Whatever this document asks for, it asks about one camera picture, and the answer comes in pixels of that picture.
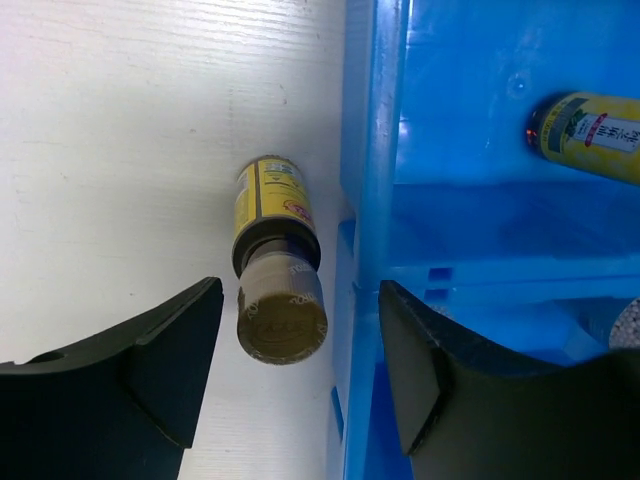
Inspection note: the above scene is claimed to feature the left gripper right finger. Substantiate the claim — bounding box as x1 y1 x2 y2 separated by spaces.
378 280 639 479

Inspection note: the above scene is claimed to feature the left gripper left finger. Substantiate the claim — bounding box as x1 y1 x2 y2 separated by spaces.
1 277 223 479

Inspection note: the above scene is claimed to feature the silver-lid shaker can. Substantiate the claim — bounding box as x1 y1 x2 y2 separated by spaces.
574 297 640 356

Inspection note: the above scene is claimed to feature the small brown yellow bottle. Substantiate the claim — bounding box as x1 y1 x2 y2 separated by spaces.
526 91 639 185
232 155 328 365

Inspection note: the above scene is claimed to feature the blue three-compartment bin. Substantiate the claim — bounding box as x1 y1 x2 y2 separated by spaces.
327 1 639 479

